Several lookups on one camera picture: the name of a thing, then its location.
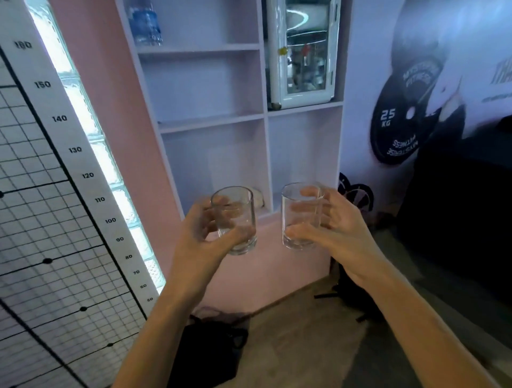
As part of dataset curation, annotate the person's left hand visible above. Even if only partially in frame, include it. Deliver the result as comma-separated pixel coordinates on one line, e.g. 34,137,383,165
170,197,257,300

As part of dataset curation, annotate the person's right hand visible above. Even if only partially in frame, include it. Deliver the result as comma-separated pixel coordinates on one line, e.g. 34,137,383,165
286,186,387,289

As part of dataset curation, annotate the clear drinking glass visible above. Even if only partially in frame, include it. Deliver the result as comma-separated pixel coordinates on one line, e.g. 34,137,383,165
281,183,326,252
210,186,258,256

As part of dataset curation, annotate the person's left forearm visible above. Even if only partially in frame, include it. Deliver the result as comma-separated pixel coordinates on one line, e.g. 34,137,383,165
112,278,212,388

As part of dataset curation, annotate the person's right forearm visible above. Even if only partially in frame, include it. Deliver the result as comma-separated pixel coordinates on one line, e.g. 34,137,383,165
347,259,502,388

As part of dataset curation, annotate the white shelf unit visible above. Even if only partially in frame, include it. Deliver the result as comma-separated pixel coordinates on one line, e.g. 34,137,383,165
115,0,353,220

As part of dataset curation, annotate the black sofa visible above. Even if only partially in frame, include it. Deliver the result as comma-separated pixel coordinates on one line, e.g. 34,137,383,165
396,116,512,308

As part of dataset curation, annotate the glass block window strip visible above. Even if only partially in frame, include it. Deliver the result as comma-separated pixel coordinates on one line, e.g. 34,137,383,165
25,0,166,296

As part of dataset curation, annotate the white glass-door cabinet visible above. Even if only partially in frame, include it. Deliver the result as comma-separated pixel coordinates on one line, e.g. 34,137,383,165
266,0,342,110

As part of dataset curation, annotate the blue water bottle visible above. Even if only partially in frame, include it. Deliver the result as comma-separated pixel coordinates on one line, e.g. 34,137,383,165
127,0,163,46

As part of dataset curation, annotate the black strapped bag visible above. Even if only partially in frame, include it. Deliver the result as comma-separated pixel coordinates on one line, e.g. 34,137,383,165
314,262,385,324

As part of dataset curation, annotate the weight plate wall poster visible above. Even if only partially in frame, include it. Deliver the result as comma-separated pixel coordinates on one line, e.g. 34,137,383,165
370,0,512,165

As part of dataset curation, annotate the height measuring wall chart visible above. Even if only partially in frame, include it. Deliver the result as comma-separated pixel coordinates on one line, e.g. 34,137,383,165
0,0,161,388

